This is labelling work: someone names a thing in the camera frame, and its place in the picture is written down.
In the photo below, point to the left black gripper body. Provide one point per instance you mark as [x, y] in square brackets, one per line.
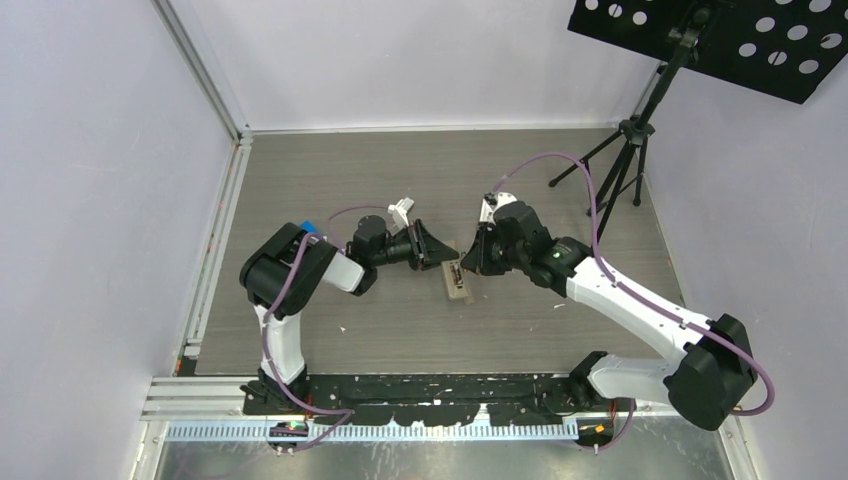
[412, 257]

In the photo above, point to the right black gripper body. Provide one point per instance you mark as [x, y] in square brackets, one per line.
[499, 257]

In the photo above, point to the AAA battery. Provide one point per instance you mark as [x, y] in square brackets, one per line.
[456, 276]

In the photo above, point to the translucent beige remote cover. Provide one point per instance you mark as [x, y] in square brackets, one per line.
[464, 294]

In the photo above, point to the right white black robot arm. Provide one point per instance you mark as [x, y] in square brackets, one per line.
[705, 366]

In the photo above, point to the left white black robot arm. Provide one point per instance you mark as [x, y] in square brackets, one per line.
[281, 277]

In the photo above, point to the blue white green toy brick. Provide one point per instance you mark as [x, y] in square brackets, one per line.
[309, 227]

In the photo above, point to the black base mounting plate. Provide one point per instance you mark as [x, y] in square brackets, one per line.
[431, 400]

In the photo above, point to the black music stand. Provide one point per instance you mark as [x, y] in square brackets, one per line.
[783, 49]

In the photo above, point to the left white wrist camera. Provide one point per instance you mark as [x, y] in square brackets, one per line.
[400, 213]

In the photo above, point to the perforated metal cable tray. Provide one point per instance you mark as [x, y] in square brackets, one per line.
[301, 432]

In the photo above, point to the aluminium corner frame post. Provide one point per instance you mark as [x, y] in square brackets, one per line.
[194, 44]

